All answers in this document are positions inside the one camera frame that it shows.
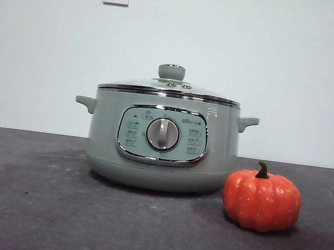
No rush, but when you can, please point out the glass lid with green knob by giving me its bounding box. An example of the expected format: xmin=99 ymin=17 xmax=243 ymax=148
xmin=97 ymin=55 xmax=244 ymax=107

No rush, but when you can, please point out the green electric cooking pot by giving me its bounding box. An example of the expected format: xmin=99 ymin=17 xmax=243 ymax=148
xmin=65 ymin=79 xmax=262 ymax=202

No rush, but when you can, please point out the orange toy pumpkin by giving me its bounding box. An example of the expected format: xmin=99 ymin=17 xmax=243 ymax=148
xmin=218 ymin=156 xmax=306 ymax=238

